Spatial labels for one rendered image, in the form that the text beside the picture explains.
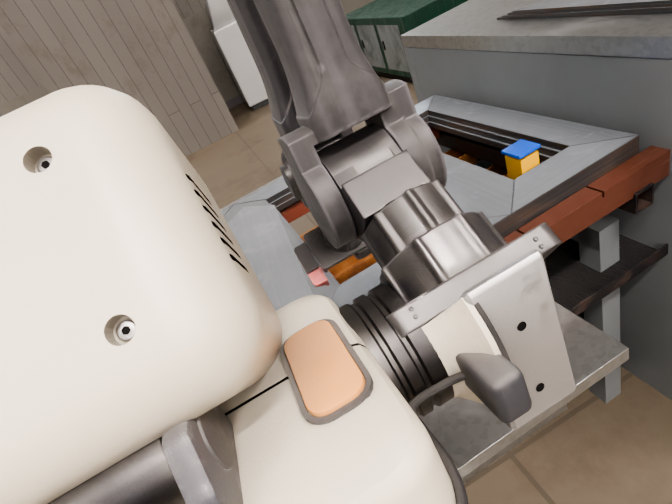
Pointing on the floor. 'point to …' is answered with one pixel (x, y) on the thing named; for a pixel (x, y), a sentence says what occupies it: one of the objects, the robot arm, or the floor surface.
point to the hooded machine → (236, 53)
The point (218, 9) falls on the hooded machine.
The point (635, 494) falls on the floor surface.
